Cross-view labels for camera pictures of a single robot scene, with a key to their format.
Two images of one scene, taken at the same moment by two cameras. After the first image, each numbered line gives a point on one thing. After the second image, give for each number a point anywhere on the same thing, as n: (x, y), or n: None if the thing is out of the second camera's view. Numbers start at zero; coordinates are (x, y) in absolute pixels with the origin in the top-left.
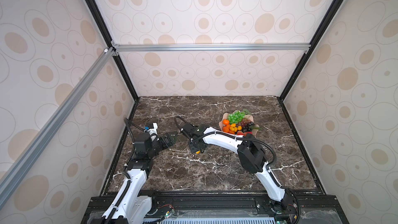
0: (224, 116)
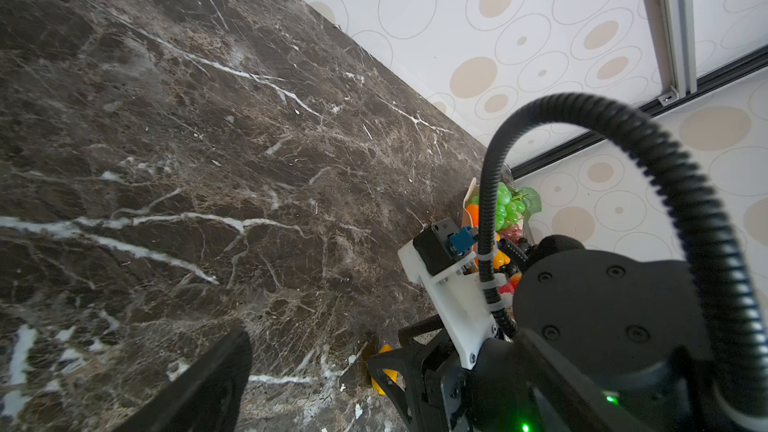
0: (473, 191)
